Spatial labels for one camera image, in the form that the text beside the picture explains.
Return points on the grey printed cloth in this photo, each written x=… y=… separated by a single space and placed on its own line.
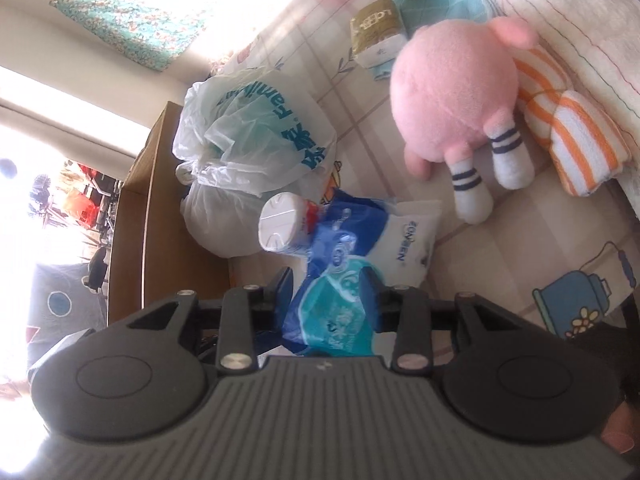
x=65 y=305

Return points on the white rolled towel blanket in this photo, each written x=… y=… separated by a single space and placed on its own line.
x=575 y=20

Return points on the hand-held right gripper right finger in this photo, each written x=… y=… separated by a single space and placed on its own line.
x=371 y=292

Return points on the teal floral curtain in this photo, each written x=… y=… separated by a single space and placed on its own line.
x=130 y=10

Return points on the brown cardboard box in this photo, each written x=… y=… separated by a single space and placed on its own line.
x=135 y=210

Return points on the brown tissue pack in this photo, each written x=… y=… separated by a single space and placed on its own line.
x=377 y=30

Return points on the pink plush toy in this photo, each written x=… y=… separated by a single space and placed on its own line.
x=450 y=90

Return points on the orange striped cloth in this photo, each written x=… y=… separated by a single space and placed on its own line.
x=580 y=140

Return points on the blue white tissue pack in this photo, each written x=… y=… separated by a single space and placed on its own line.
x=340 y=270

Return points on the white tied plastic bag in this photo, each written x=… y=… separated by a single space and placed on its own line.
x=250 y=125

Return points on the white paper roll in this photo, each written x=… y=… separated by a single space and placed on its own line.
x=280 y=220

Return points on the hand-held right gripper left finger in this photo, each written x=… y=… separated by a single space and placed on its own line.
x=284 y=292

